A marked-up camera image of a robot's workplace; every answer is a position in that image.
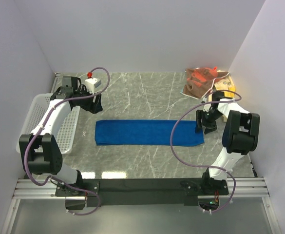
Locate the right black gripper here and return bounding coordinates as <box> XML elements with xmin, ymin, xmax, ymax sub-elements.
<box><xmin>194</xmin><ymin>109</ymin><xmax>223</xmax><ymax>135</ymax></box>

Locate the brown orange towel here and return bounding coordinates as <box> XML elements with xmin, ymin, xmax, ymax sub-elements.
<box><xmin>181</xmin><ymin>67</ymin><xmax>218</xmax><ymax>99</ymax></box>

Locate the blue towel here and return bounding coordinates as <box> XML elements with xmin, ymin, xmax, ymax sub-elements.
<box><xmin>95</xmin><ymin>119</ymin><xmax>204</xmax><ymax>147</ymax></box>

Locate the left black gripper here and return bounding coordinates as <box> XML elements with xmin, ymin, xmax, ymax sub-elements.
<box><xmin>75</xmin><ymin>85</ymin><xmax>103</xmax><ymax>114</ymax></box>

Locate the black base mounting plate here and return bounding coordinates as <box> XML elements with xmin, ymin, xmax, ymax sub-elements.
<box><xmin>55</xmin><ymin>178</ymin><xmax>229</xmax><ymax>211</ymax></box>

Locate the white perforated plastic basket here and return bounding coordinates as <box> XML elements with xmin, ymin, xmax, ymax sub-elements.
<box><xmin>20</xmin><ymin>93</ymin><xmax>80</xmax><ymax>155</ymax></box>

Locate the aluminium rail frame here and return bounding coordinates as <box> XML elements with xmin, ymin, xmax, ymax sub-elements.
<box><xmin>11</xmin><ymin>72</ymin><xmax>272</xmax><ymax>234</ymax></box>

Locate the yellow cream towel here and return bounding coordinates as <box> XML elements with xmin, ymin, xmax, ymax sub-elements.
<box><xmin>211</xmin><ymin>70</ymin><xmax>236</xmax><ymax>98</ymax></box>

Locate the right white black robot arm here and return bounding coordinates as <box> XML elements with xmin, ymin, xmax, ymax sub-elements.
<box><xmin>195</xmin><ymin>90</ymin><xmax>260</xmax><ymax>195</ymax></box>

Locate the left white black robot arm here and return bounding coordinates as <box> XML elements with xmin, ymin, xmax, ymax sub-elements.
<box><xmin>19</xmin><ymin>73</ymin><xmax>103</xmax><ymax>196</ymax></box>

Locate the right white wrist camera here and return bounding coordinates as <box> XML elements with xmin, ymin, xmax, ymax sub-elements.
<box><xmin>201</xmin><ymin>95</ymin><xmax>213</xmax><ymax>113</ymax></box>

